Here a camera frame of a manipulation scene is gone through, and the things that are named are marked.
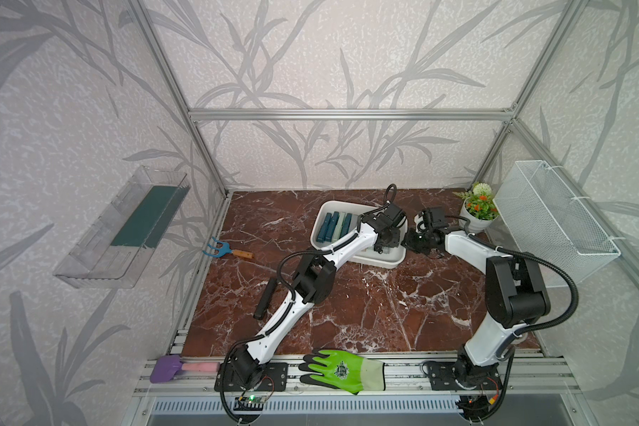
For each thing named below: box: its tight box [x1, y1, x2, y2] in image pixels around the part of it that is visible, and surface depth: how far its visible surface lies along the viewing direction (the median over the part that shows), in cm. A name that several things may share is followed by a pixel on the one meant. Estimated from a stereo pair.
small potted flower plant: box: [452, 182, 501, 234], surface depth 100 cm
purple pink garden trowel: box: [149, 355, 221, 384], surface depth 75 cm
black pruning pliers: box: [252, 276, 277, 321], surface depth 89 cm
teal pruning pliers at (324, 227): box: [315, 212, 332, 244], surface depth 107 cm
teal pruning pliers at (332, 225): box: [324, 211, 340, 243], surface depth 107 cm
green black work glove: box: [298, 349, 387, 395], surface depth 75 cm
